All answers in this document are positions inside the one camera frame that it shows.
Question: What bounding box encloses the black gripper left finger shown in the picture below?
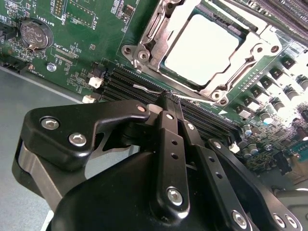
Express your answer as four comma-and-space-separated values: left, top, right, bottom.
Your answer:
12, 92, 191, 218

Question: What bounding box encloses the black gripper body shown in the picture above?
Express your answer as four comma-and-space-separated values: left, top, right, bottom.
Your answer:
49, 150, 231, 231

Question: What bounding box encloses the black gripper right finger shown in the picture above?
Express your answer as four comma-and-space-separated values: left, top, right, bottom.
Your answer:
177, 96, 300, 231

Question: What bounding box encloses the metal wire locking lever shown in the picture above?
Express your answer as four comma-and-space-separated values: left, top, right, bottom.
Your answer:
133, 83, 216, 104

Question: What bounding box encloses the silver square CPU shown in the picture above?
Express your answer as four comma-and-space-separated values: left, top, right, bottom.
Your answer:
165, 13, 241, 86

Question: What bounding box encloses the metal socket cover frame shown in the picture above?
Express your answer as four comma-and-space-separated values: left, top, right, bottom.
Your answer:
149, 0, 283, 97

